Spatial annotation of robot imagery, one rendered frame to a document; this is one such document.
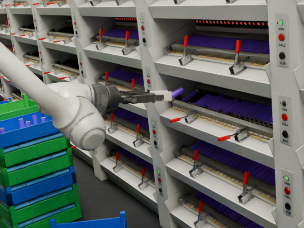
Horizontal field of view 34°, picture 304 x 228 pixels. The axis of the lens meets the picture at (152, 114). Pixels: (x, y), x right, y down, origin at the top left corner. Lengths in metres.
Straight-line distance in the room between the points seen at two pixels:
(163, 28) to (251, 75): 0.52
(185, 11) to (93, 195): 1.17
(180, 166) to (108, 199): 0.63
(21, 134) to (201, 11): 0.90
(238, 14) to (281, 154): 0.38
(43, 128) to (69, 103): 0.69
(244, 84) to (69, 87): 0.51
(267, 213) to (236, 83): 0.37
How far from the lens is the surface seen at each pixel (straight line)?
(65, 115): 1.34
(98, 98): 1.52
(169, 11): 1.62
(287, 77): 1.21
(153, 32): 1.75
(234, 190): 1.57
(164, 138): 1.83
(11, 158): 2.00
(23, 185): 2.06
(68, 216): 2.18
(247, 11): 1.30
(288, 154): 1.27
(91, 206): 2.30
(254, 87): 1.33
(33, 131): 2.01
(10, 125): 2.18
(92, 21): 2.40
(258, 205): 1.48
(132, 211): 2.20
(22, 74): 1.33
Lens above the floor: 0.95
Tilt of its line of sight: 15 degrees down
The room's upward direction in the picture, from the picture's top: 6 degrees counter-clockwise
